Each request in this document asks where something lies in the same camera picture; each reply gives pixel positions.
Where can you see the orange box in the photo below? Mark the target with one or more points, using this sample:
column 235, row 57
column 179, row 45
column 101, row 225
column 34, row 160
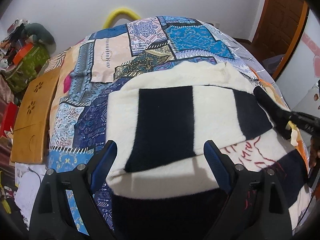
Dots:
column 21, row 53

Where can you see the white cabinet with stickers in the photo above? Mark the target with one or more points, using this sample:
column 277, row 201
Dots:
column 310, row 104

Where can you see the green patterned bag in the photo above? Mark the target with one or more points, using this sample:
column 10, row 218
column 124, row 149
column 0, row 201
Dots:
column 18, row 77

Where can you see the grey stuffed toy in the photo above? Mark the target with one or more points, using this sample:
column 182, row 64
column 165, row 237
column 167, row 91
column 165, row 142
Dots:
column 37, row 33

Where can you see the yellow foam tube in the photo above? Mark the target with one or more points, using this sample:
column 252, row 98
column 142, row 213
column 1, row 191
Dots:
column 120, row 12

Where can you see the wooden lap desk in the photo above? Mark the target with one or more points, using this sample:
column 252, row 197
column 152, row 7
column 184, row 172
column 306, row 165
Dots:
column 30, row 140

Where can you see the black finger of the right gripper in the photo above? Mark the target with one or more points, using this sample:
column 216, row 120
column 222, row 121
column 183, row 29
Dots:
column 279, row 116

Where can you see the wooden door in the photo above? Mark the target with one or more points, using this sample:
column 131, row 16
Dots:
column 280, row 27

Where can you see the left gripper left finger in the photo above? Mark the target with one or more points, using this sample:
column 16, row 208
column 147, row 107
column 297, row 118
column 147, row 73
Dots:
column 51, row 216

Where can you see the blue patchwork bed cover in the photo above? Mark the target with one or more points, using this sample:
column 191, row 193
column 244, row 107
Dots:
column 102, row 63

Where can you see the white and navy knit sweater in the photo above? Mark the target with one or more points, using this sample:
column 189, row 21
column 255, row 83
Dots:
column 162, row 186

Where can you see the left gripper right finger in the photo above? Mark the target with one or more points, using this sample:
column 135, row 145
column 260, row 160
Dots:
column 255, row 207

